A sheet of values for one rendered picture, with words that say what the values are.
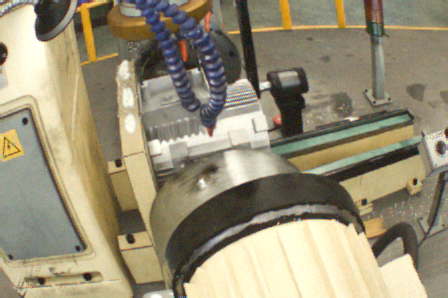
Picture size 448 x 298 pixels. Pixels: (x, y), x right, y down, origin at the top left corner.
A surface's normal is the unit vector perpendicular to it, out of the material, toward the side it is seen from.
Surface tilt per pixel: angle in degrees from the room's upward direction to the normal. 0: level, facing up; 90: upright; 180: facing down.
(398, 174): 90
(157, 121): 90
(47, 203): 90
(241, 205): 13
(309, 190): 23
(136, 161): 90
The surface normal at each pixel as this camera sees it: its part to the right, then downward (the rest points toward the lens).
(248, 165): 0.11, -0.80
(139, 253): 0.22, 0.60
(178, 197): -0.62, -0.53
